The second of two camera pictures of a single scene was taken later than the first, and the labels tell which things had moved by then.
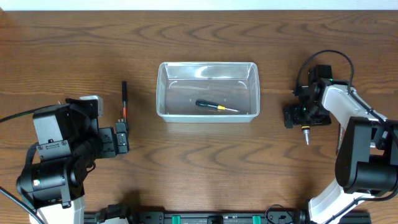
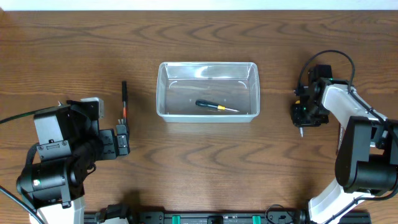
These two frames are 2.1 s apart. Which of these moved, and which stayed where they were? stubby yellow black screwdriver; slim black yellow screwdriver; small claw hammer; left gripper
Moved: stubby yellow black screwdriver
Stayed: left gripper; small claw hammer; slim black yellow screwdriver
